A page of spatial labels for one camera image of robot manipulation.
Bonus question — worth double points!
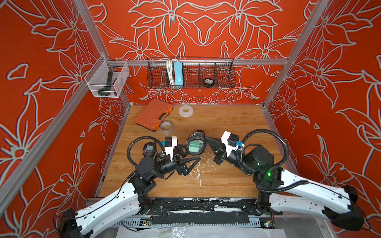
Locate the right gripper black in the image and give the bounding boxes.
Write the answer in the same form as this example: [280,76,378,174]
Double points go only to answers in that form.
[206,137,258,178]

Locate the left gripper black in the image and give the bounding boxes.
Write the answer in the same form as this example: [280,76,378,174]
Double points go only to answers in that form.
[150,145,199,181]

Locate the teal charger cube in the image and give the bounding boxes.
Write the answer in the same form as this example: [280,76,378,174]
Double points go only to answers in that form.
[146,145,153,153]

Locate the green charger cube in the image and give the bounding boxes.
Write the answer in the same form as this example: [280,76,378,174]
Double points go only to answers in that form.
[188,140,204,154]

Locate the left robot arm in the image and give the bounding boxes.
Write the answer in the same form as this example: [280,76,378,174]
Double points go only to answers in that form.
[56,136,206,238]

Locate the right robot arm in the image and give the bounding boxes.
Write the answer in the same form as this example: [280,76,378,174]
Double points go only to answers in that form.
[205,129,371,231]

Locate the white tape roll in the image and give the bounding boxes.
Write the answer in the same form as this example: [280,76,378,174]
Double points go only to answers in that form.
[178,105,193,118]

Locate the clear tape roll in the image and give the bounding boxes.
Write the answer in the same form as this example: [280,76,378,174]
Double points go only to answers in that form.
[159,121,173,136]

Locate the orange tool case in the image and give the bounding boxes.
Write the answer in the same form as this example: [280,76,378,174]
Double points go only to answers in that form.
[135,99,173,131]

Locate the black item in basket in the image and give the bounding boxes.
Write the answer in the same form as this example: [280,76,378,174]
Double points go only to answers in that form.
[202,78,215,88]

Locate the blue power bank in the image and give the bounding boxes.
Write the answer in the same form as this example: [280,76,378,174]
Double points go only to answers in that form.
[173,61,184,88]

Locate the dark green tool in bin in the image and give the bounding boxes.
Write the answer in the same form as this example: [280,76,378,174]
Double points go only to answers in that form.
[98,71,113,96]

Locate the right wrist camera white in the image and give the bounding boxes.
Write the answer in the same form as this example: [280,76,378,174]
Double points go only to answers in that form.
[221,131,243,157]

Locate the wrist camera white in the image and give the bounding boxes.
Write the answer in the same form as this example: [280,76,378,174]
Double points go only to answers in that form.
[164,136,178,161]
[221,131,243,157]

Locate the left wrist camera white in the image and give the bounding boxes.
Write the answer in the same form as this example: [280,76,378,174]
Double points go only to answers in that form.
[164,136,178,161]

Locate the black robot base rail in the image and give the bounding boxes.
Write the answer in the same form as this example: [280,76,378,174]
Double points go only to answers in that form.
[123,197,283,225]

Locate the black wire wall basket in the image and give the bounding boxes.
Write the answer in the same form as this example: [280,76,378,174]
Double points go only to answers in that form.
[147,57,236,89]

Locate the white cable in basket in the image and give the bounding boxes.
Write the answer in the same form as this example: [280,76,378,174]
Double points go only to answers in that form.
[165,59,176,87]

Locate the clear acrylic wall bin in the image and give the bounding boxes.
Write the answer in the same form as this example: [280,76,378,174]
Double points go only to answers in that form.
[85,55,130,98]

